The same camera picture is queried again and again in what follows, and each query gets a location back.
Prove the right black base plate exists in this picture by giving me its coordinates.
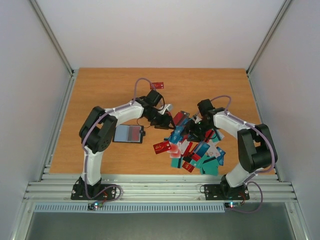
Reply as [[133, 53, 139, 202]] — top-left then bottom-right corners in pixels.
[[204, 184, 250, 201]]

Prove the teal card bottom left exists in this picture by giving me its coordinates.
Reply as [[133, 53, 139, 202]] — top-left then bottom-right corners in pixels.
[[171, 157, 183, 169]]

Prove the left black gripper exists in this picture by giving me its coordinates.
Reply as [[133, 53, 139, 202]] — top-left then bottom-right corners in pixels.
[[146, 109, 174, 130]]

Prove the teal card bottom right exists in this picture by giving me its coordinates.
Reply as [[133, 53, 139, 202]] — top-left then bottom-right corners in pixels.
[[200, 161, 220, 176]]

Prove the red card bottom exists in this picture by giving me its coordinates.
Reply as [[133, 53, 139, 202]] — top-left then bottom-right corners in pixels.
[[182, 161, 195, 173]]

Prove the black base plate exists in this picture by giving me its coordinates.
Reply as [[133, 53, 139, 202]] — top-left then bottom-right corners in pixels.
[[204, 184, 250, 201], [70, 183, 119, 201]]

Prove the grey slotted cable duct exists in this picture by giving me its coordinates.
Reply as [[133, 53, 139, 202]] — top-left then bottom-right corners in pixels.
[[34, 202, 225, 214]]

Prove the white card centre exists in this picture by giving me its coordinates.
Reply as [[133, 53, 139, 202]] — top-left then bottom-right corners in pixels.
[[179, 139, 193, 155]]

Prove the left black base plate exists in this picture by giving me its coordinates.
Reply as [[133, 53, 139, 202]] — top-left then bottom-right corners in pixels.
[[70, 183, 119, 201]]

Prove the blue striped card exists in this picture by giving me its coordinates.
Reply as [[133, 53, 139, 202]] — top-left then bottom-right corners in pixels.
[[190, 141, 210, 160]]

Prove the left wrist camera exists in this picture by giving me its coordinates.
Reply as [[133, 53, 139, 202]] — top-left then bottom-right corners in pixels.
[[158, 103, 173, 115]]

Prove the teal card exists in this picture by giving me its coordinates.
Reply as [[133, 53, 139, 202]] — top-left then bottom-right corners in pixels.
[[171, 157, 183, 169], [200, 161, 220, 176]]

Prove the black leather card holder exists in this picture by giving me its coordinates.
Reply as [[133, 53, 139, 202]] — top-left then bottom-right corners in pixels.
[[112, 124, 146, 144]]

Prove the lone red card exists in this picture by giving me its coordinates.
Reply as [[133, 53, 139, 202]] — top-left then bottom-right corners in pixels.
[[149, 82, 164, 90]]

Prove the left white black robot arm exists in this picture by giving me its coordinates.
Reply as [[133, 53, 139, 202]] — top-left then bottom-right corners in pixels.
[[78, 90, 176, 199]]

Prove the blue card centre pile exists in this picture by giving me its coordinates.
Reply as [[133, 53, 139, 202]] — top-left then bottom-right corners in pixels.
[[168, 125, 188, 144]]

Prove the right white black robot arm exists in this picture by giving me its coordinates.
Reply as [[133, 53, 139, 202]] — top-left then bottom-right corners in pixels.
[[181, 99, 278, 200]]

